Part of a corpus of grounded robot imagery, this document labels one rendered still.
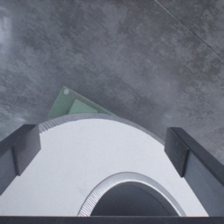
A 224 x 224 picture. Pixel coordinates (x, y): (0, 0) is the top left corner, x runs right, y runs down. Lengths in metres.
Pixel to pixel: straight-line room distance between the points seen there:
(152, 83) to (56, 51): 0.58
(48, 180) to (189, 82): 0.87
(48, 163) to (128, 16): 0.71
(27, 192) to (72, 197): 0.13
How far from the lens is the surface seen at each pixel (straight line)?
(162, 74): 0.99
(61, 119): 0.69
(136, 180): 0.75
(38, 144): 0.17
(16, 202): 0.54
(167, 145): 0.16
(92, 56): 0.96
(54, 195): 0.56
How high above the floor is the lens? 0.87
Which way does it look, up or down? 49 degrees down
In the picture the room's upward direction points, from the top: 171 degrees counter-clockwise
